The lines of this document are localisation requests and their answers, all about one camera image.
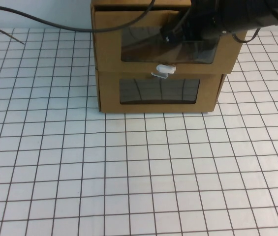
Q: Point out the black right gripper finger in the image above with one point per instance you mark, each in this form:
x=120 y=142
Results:
x=170 y=30

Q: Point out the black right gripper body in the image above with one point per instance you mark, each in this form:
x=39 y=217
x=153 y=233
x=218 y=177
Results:
x=200 y=22

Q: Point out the cardboard drawer with window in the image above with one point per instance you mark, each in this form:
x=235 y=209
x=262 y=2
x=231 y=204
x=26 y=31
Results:
x=109 y=98
x=106 y=37

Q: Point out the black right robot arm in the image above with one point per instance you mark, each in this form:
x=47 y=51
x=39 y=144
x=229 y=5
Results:
x=247 y=14

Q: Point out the cardboard drawer sleeve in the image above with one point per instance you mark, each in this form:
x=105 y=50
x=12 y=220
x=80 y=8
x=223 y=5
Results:
x=119 y=3

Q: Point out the white grid tablecloth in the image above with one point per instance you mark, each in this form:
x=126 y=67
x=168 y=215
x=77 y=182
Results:
x=79 y=184

